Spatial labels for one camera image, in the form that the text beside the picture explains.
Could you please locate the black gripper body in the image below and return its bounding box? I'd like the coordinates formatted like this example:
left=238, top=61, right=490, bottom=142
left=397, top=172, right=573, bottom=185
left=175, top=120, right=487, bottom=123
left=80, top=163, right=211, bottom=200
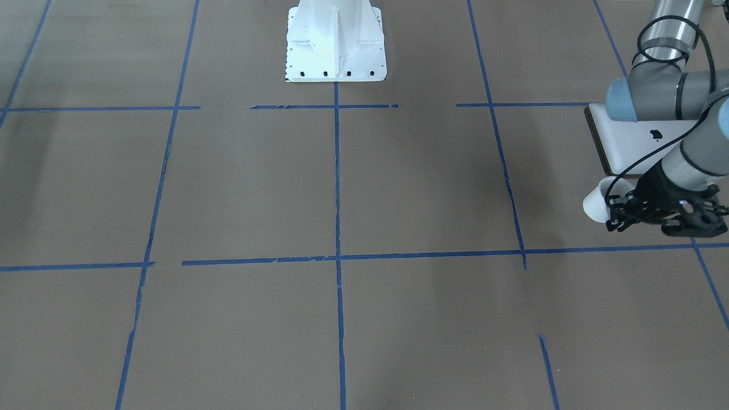
left=623, top=162, right=693, bottom=220

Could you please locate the white ceramic cup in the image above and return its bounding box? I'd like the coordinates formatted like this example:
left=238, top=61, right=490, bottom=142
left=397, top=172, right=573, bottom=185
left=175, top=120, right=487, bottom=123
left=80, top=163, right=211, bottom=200
left=583, top=176, right=634, bottom=224

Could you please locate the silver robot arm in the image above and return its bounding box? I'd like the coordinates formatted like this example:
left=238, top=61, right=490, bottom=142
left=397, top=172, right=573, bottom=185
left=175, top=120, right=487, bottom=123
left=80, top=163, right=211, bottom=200
left=603, top=1, right=728, bottom=238

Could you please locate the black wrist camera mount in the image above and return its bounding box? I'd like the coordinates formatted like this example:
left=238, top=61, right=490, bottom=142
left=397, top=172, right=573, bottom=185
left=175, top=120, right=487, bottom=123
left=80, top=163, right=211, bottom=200
left=661, top=184, right=727, bottom=238

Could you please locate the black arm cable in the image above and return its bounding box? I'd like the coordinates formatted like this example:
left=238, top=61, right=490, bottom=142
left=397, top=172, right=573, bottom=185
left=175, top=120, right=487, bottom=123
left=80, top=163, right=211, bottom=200
left=605, top=15, right=719, bottom=211

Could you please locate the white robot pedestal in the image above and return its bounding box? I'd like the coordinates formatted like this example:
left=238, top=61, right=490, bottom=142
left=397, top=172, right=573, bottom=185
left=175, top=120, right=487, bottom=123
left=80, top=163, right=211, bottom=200
left=285, top=1, right=388, bottom=83

